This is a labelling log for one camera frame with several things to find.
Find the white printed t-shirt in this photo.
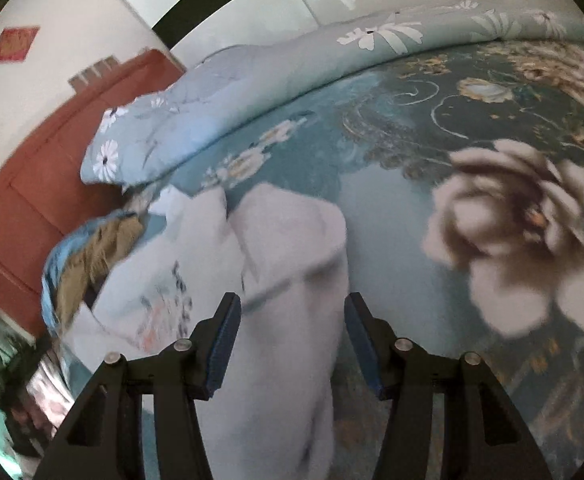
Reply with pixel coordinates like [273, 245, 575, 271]
[62, 183, 348, 479]

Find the wall switch panel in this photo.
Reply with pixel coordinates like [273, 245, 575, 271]
[68, 55, 119, 93]

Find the red wooden headboard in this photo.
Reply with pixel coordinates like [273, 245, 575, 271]
[0, 50, 183, 337]

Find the teal floral bed sheet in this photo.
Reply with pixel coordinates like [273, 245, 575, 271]
[130, 40, 584, 479]

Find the red wall decoration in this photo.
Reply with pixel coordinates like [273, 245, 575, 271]
[0, 26, 40, 64]

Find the tan knitted sweater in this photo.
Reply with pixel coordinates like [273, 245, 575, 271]
[55, 214, 144, 334]

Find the blue floral duvet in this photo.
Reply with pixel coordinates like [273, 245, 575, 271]
[80, 0, 584, 186]

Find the floral nightstand cloth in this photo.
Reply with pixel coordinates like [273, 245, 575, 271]
[0, 346, 74, 458]

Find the light blue shirt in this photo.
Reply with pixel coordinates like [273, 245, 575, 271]
[40, 209, 133, 336]

